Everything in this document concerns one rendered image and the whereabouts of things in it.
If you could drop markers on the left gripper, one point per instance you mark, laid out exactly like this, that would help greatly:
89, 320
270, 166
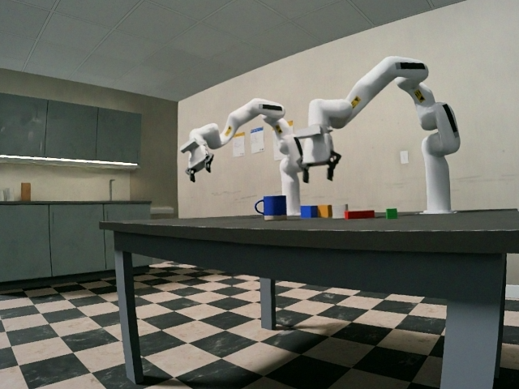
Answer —
319, 150

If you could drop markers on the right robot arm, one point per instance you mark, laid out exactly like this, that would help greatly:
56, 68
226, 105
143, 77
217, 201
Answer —
287, 143

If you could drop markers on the orange cube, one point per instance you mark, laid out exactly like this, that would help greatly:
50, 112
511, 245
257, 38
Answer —
324, 210

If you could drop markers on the blue cube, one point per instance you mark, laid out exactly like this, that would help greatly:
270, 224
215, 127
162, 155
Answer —
309, 211

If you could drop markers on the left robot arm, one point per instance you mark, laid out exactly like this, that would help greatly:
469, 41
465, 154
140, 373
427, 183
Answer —
411, 73

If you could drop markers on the blue mug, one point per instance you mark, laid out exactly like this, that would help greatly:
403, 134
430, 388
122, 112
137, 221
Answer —
274, 207

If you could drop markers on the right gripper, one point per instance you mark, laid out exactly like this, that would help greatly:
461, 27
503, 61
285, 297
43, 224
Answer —
197, 155

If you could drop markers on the red rectangular block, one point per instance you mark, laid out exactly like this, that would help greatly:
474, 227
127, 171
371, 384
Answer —
360, 214

